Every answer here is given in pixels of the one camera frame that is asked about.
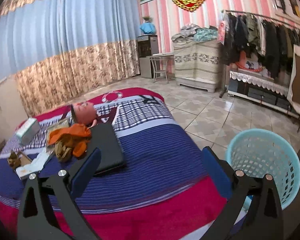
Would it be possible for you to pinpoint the brown paper bag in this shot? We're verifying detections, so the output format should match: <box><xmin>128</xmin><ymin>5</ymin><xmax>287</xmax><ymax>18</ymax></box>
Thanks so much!
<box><xmin>7</xmin><ymin>151</ymin><xmax>21</xmax><ymax>170</ymax></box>

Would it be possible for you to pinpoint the orange plastic bag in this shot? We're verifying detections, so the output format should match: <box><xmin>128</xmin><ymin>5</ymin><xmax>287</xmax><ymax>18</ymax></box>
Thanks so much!
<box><xmin>47</xmin><ymin>124</ymin><xmax>91</xmax><ymax>158</ymax></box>

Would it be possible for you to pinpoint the light blue book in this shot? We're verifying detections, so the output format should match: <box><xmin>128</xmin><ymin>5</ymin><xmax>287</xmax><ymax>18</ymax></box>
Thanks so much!
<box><xmin>15</xmin><ymin>148</ymin><xmax>54</xmax><ymax>180</ymax></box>

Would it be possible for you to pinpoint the brown cardboard piece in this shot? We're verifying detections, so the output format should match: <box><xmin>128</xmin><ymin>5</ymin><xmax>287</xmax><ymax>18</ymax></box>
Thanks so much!
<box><xmin>17</xmin><ymin>151</ymin><xmax>32</xmax><ymax>167</ymax></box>

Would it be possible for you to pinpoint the light blue laundry basket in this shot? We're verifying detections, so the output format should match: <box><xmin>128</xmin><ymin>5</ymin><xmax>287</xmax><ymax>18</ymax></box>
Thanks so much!
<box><xmin>225</xmin><ymin>128</ymin><xmax>300</xmax><ymax>210</ymax></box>

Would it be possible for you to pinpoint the teal white tissue box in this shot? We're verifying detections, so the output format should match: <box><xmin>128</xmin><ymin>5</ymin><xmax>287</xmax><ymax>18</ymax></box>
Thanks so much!
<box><xmin>15</xmin><ymin>118</ymin><xmax>40</xmax><ymax>145</ymax></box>

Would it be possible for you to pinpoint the striped blue red bedspread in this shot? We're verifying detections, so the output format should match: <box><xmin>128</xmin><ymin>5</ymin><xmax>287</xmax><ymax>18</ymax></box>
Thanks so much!
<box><xmin>0</xmin><ymin>87</ymin><xmax>248</xmax><ymax>240</ymax></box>

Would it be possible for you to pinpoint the black flat case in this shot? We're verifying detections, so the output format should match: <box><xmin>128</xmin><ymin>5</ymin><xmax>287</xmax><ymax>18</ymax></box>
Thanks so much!
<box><xmin>70</xmin><ymin>123</ymin><xmax>126</xmax><ymax>177</ymax></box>

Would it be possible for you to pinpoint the beige side cabinet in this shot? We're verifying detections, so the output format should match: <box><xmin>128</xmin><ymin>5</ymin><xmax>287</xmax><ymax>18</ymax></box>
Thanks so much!
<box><xmin>0</xmin><ymin>76</ymin><xmax>28</xmax><ymax>144</ymax></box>

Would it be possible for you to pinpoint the low shelf with lace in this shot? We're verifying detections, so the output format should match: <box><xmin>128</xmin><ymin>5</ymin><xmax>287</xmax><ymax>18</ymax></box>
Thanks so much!
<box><xmin>228</xmin><ymin>69</ymin><xmax>300</xmax><ymax>119</ymax></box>

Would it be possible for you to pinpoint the cabinet with patterned cover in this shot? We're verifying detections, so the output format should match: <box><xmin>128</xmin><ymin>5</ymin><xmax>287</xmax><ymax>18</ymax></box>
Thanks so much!
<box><xmin>173</xmin><ymin>39</ymin><xmax>222</xmax><ymax>93</ymax></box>

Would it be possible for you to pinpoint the clothes rack with garments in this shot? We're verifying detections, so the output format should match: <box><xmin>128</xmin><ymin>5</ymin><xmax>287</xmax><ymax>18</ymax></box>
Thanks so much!
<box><xmin>218</xmin><ymin>10</ymin><xmax>300</xmax><ymax>97</ymax></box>

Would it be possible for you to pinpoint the blue and floral curtain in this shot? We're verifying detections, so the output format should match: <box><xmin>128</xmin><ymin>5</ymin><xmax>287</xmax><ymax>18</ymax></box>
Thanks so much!
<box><xmin>0</xmin><ymin>0</ymin><xmax>140</xmax><ymax>115</ymax></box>

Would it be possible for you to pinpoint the pile of folded clothes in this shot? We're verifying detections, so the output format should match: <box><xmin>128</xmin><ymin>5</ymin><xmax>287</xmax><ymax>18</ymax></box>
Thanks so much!
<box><xmin>171</xmin><ymin>23</ymin><xmax>218</xmax><ymax>42</ymax></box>

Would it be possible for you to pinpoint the grey water dispenser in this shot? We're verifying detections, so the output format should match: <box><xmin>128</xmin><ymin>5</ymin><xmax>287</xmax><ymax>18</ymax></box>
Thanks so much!
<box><xmin>137</xmin><ymin>34</ymin><xmax>159</xmax><ymax>79</ymax></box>

